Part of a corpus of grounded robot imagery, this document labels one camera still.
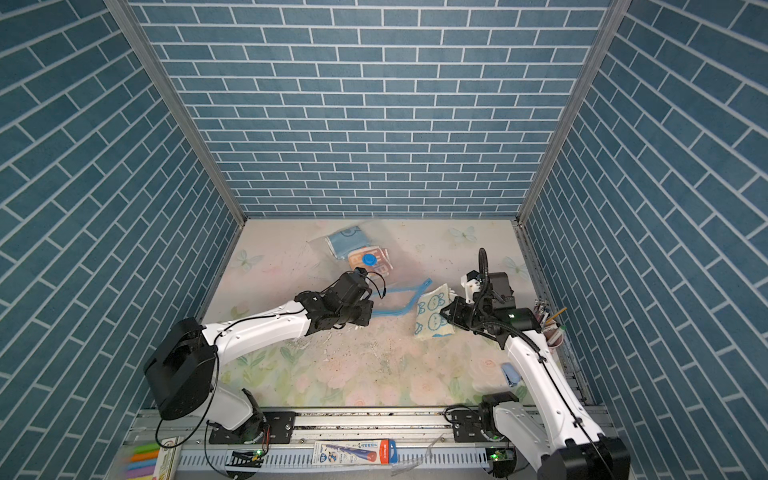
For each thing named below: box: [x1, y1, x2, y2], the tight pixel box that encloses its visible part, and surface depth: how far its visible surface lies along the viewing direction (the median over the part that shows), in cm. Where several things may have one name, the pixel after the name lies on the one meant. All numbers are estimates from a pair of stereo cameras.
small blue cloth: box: [502, 362, 521, 387], surface depth 82 cm
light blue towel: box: [328, 226, 369, 259], surface depth 114 cm
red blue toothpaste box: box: [311, 439, 398, 466], surface depth 71 cm
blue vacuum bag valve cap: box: [362, 253, 378, 266], surface depth 106 cm
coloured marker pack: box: [127, 443, 160, 480], surface depth 69 cm
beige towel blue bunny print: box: [414, 283, 456, 338], surface depth 81 cm
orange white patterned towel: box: [347, 246, 394, 276], surface depth 107 cm
